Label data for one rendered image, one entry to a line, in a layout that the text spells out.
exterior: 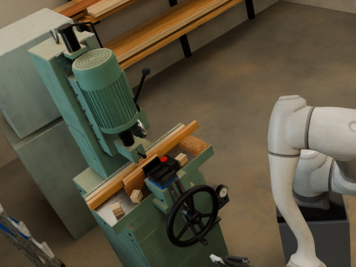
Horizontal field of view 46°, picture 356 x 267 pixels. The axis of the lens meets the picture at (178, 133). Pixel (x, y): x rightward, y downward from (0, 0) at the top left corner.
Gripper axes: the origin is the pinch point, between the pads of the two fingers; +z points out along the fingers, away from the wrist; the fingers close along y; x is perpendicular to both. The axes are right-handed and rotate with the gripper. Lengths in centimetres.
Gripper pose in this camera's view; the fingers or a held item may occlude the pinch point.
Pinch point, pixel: (216, 260)
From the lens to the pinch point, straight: 176.7
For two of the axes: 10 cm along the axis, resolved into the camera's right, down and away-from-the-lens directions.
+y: -7.3, 5.5, -4.0
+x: 4.6, 8.3, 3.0
